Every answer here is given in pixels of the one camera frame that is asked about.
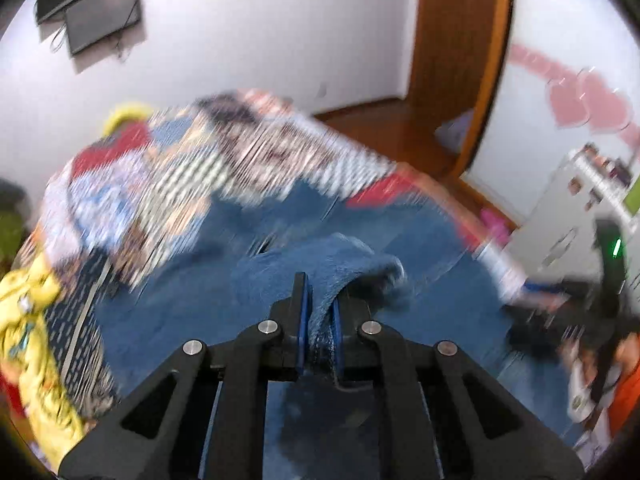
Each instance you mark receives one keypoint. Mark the pink object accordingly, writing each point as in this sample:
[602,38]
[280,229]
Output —
[492,221]

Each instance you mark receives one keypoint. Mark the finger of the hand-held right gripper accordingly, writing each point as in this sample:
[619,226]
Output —
[545,287]

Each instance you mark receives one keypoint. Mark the small black wall monitor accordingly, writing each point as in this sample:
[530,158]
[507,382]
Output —
[100,15]

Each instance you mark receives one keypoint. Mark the white bag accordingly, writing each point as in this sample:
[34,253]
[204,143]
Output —
[455,132]

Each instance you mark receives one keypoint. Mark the yellow curved bed rail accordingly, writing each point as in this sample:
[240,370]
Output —
[125,115]

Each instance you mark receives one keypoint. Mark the white drawer cabinet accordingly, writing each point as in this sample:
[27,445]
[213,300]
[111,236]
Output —
[555,220]

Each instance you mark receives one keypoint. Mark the yellow cartoon blanket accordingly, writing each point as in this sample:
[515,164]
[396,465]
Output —
[35,360]

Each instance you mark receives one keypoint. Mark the green table cover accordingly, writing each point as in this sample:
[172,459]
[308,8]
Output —
[11,225]

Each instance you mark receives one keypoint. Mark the pink heart wall decoration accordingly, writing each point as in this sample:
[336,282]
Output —
[585,100]

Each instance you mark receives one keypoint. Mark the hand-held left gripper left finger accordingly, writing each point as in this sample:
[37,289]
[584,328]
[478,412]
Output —
[302,321]

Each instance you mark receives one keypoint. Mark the blue jeans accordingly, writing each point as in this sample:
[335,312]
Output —
[200,300]

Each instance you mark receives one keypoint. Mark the orange cloth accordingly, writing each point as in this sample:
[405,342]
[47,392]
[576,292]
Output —
[625,385]

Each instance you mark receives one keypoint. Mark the patchwork printed bedspread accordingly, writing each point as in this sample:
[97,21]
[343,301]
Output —
[210,160]

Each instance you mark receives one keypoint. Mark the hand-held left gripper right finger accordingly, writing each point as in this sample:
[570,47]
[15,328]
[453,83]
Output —
[336,332]

